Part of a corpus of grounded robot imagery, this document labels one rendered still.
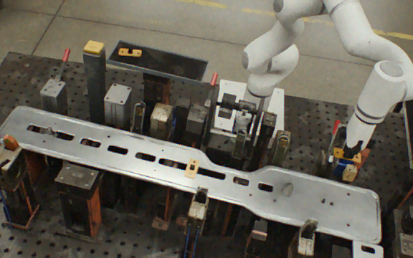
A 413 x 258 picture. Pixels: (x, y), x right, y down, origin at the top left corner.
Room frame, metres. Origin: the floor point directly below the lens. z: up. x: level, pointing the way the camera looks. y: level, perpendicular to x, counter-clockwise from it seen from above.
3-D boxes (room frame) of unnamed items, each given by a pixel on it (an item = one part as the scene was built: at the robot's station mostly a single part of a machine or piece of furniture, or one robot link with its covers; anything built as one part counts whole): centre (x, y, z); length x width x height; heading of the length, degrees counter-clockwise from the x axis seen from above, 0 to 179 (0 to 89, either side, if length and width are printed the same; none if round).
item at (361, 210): (1.01, 0.04, 1.00); 1.38 x 0.22 x 0.02; 84
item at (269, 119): (1.21, -0.23, 0.91); 0.07 x 0.05 x 0.42; 174
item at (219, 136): (1.21, -0.10, 0.94); 0.18 x 0.13 x 0.49; 84
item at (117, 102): (1.22, 0.33, 0.90); 0.13 x 0.10 x 0.41; 174
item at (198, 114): (1.22, 0.03, 0.89); 0.13 x 0.11 x 0.38; 174
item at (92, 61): (1.40, 0.47, 0.92); 0.08 x 0.08 x 0.44; 84
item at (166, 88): (1.38, 0.22, 0.92); 0.10 x 0.08 x 0.45; 84
